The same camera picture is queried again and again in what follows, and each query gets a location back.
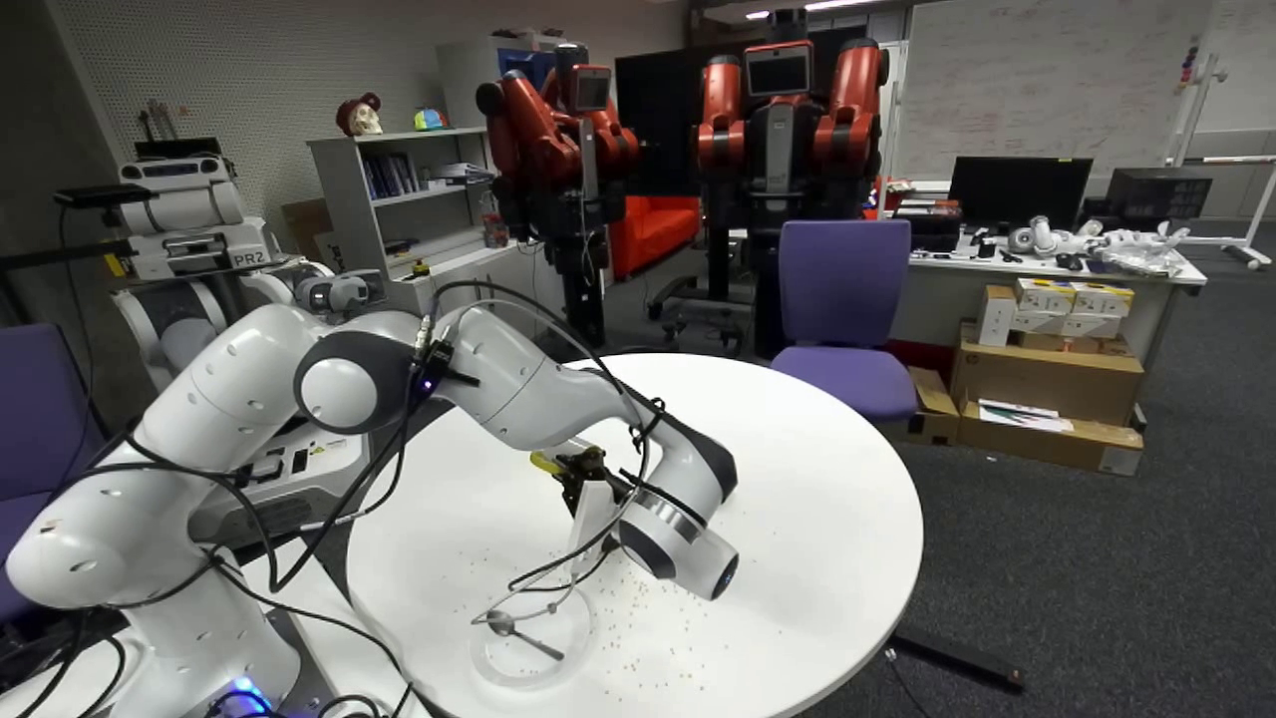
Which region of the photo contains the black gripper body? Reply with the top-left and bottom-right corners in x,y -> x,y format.
559,447 -> 621,512

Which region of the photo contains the white mug yellow handle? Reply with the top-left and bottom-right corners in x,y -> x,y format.
530,456 -> 562,480

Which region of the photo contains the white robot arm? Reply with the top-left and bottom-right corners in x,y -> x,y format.
9,304 -> 738,718

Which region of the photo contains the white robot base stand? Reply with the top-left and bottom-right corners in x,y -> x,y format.
0,529 -> 433,718

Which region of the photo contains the round white table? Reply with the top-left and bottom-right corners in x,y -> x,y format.
345,354 -> 923,718

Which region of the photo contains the metal spoon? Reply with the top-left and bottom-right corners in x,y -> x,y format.
483,612 -> 567,663

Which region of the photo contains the purple office chair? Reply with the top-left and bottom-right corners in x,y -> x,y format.
769,221 -> 915,421

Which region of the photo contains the red baxter robot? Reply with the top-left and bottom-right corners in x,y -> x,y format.
474,42 -> 639,343
692,36 -> 889,360

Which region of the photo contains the white desk with clutter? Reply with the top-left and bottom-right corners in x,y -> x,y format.
893,241 -> 1209,362

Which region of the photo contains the cardboard boxes stack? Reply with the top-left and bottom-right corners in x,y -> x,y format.
907,280 -> 1145,475

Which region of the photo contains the black monitor on desk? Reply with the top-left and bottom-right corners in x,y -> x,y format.
948,154 -> 1089,227

